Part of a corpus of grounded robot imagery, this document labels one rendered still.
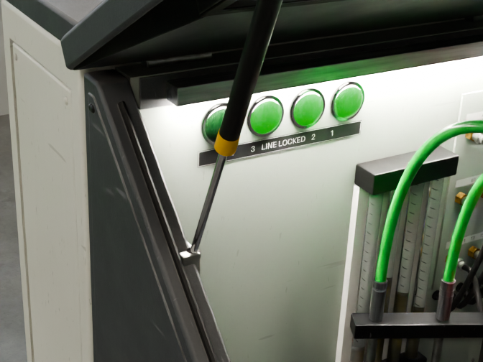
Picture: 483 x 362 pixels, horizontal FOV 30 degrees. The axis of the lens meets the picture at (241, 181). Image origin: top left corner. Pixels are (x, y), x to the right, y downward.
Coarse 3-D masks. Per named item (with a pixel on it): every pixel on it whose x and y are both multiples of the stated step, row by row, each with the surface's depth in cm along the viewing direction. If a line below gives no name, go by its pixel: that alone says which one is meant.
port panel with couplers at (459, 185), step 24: (480, 96) 123; (456, 144) 125; (480, 144) 127; (480, 168) 129; (456, 192) 129; (456, 216) 131; (480, 216) 133; (480, 240) 136; (480, 264) 138; (432, 288) 134
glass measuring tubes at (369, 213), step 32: (384, 160) 118; (448, 160) 119; (384, 192) 120; (416, 192) 120; (352, 224) 120; (384, 224) 122; (416, 224) 122; (352, 256) 121; (416, 256) 128; (352, 288) 124; (416, 288) 129; (352, 352) 127; (384, 352) 133; (416, 352) 133
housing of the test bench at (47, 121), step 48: (48, 0) 102; (96, 0) 103; (48, 48) 103; (240, 48) 105; (48, 96) 107; (48, 144) 110; (48, 192) 114; (48, 240) 118; (48, 288) 122; (48, 336) 127
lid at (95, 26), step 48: (144, 0) 74; (192, 0) 82; (240, 0) 81; (288, 0) 84; (336, 0) 87; (384, 0) 93; (432, 0) 100; (480, 0) 108; (96, 48) 86; (144, 48) 90; (192, 48) 96
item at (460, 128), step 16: (448, 128) 98; (464, 128) 96; (480, 128) 94; (432, 144) 101; (416, 160) 104; (400, 192) 108; (400, 208) 110; (384, 240) 112; (384, 256) 113; (384, 272) 114; (384, 288) 115
